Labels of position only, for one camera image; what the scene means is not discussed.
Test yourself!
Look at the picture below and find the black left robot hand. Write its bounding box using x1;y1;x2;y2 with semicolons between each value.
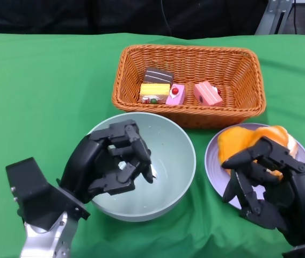
60;119;155;204

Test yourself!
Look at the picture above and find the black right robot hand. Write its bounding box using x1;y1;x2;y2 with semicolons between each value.
221;136;305;247

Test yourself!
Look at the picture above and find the striped croissant bread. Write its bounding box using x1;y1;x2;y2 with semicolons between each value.
249;125;299;178

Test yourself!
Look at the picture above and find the pale green bowl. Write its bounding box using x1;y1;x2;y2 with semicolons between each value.
84;112;197;223

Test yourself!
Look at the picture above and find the striped ring-shaped bread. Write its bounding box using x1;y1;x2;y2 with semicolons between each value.
217;126;259;173

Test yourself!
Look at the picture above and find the yellow layered cake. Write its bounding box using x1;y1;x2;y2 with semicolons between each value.
139;82;171;105

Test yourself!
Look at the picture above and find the pink cake with cherry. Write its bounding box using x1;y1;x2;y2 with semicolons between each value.
165;83;186;106

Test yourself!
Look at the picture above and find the chocolate layered cake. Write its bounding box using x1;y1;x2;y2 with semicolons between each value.
143;66;175;84

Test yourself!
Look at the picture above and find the salmon cake with black dot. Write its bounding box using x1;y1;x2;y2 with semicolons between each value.
194;81;224;108

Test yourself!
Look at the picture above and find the lilac plate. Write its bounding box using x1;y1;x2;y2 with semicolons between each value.
205;123;305;211

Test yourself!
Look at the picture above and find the orange wicker basket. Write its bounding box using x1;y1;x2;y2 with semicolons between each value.
111;44;266;130

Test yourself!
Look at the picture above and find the green tablecloth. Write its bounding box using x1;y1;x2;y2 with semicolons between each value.
0;32;305;258

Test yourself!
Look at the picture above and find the black cloth backdrop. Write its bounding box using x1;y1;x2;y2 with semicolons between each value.
0;0;305;40

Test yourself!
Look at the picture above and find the grey metal stand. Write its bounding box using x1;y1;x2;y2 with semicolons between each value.
254;0;294;35

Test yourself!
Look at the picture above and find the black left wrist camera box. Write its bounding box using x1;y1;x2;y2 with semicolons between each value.
5;157;91;232

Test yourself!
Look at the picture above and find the thin black hanging cable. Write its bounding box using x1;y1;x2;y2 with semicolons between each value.
161;0;173;36

